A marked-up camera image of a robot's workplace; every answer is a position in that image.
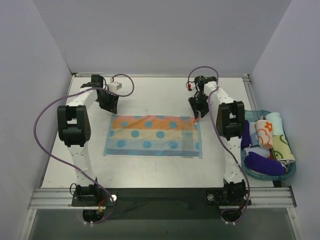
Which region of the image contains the purple rolled towel back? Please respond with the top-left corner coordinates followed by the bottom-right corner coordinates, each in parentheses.
top-left (240, 120), bottom-right (252, 150)

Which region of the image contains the orange flower pattern towel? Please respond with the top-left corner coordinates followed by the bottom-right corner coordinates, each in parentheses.
top-left (255, 119), bottom-right (273, 149)

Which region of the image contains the mint white rolled towel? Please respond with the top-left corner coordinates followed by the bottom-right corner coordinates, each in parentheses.
top-left (265, 112), bottom-right (284, 136)

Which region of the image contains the purple rolled towel front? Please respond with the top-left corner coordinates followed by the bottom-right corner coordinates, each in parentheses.
top-left (244, 152), bottom-right (286, 176)

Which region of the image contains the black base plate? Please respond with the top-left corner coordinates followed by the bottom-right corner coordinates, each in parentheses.
top-left (71, 187), bottom-right (251, 222)

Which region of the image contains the light blue rolled towel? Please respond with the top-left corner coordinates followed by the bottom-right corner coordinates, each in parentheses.
top-left (250, 132), bottom-right (259, 147)

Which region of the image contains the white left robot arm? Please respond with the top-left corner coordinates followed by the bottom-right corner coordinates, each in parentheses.
top-left (57, 74), bottom-right (122, 206)

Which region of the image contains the blue orange patterned towel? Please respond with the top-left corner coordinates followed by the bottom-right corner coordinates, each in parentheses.
top-left (103, 115), bottom-right (203, 159)

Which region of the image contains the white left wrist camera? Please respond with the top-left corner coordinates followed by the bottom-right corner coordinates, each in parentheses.
top-left (107, 81), bottom-right (122, 93)

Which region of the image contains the purple rolled towel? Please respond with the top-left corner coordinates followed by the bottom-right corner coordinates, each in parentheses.
top-left (240, 120), bottom-right (252, 150)
top-left (244, 152), bottom-right (286, 176)

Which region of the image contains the teal plastic basket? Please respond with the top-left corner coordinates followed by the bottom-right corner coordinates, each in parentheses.
top-left (241, 110), bottom-right (296, 181)

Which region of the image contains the cream green rolled towel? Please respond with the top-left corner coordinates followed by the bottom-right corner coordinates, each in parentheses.
top-left (272, 134), bottom-right (295, 165)

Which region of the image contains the aluminium front rail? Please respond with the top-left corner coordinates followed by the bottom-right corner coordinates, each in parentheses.
top-left (28, 187), bottom-right (297, 210)

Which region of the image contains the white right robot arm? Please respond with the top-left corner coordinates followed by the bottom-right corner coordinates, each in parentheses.
top-left (188, 75), bottom-right (247, 205)

